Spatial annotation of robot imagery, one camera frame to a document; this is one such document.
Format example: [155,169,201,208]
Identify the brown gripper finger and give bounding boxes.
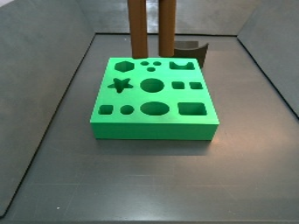
[127,0,148,59]
[159,0,176,57]

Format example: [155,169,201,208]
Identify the green shape sorter block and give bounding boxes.
[89,58,220,140]

